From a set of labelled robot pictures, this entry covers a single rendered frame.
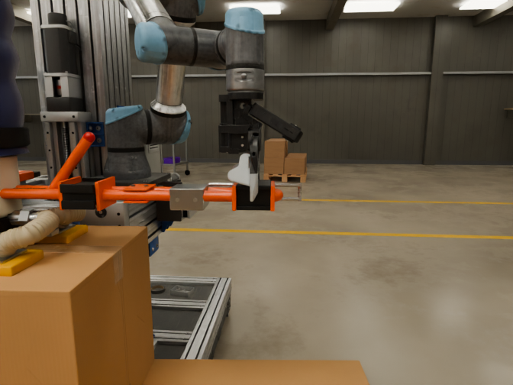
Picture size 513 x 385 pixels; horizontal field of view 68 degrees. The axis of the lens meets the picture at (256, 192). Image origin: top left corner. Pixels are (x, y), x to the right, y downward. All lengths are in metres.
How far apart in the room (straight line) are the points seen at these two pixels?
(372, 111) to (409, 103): 1.04
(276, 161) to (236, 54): 7.04
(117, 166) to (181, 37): 0.58
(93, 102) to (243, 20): 0.87
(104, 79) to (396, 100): 10.53
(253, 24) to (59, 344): 0.66
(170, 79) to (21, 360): 0.83
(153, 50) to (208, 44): 0.11
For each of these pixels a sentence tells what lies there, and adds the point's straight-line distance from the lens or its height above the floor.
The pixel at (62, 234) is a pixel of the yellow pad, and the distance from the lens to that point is 0.99.
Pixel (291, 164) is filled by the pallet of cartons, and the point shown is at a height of 0.36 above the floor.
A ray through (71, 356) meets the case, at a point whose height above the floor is 0.83.
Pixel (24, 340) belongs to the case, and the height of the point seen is 0.85.
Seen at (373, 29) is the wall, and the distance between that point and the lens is 11.70.
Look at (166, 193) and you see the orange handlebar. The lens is 0.78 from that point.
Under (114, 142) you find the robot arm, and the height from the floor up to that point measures 1.15.
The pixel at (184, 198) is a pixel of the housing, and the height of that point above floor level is 1.07.
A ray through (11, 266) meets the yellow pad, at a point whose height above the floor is 0.96.
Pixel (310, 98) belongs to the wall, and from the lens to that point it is 11.24.
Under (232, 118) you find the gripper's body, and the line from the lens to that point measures 0.76.
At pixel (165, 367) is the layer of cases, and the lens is 1.19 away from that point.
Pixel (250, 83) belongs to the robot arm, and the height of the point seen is 1.29.
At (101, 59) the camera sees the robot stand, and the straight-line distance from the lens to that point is 1.51.
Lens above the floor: 1.22
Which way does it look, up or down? 11 degrees down
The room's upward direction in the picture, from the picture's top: straight up
